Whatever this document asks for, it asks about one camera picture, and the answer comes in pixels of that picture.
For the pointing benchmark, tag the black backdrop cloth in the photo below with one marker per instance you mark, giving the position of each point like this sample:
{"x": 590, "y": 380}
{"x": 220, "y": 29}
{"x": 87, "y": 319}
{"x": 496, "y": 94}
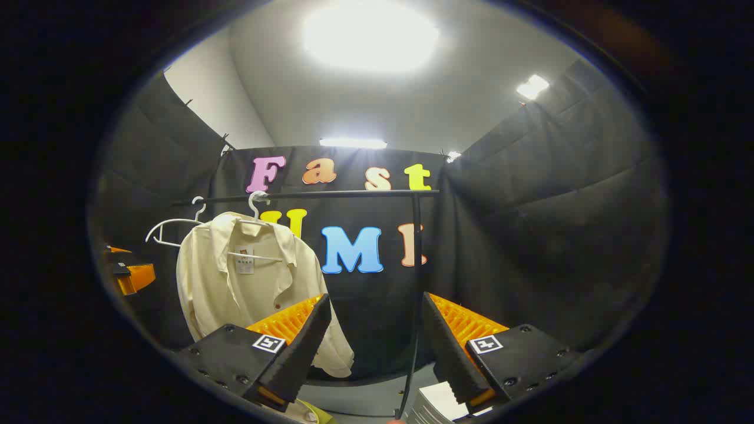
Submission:
{"x": 559, "y": 235}

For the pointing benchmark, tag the white flat box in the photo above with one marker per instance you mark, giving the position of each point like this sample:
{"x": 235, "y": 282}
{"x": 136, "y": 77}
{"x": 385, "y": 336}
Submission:
{"x": 439, "y": 403}

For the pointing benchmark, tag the large ceiling light panel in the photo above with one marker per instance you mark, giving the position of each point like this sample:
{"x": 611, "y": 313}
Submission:
{"x": 371, "y": 35}

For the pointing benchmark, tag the black clothes rack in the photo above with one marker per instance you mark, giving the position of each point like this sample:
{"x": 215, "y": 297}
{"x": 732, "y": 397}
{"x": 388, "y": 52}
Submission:
{"x": 353, "y": 194}

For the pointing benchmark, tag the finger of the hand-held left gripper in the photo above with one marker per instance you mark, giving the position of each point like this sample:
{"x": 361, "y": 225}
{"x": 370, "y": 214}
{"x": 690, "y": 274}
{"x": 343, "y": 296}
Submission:
{"x": 140, "y": 277}
{"x": 118, "y": 252}

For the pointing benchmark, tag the cream collared shirt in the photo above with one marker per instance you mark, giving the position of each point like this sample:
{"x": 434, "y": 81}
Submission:
{"x": 259, "y": 288}

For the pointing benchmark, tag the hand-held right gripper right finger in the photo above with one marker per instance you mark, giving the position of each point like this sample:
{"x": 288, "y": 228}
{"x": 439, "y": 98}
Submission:
{"x": 447, "y": 353}

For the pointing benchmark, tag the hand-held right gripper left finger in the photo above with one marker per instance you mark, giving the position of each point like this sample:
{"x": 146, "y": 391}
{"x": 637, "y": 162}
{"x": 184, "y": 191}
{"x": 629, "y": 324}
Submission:
{"x": 303, "y": 353}

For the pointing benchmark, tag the white plastic hanger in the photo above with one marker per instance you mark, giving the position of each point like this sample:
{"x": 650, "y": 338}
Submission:
{"x": 171, "y": 222}
{"x": 253, "y": 203}

